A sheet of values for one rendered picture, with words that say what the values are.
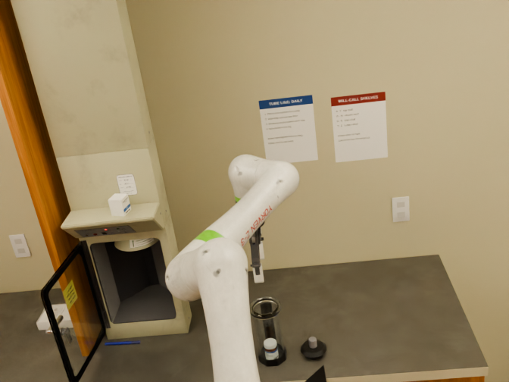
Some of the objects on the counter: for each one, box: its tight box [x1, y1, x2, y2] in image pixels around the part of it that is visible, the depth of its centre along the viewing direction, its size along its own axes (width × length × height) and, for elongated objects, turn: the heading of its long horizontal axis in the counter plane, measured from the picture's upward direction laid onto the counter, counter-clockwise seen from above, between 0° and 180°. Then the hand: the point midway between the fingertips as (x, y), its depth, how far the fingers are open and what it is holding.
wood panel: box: [0, 0, 80, 273], centre depth 225 cm, size 49×3×140 cm, turn 13°
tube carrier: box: [250, 296, 285, 360], centre depth 213 cm, size 11×11×21 cm
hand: (259, 267), depth 203 cm, fingers open, 13 cm apart
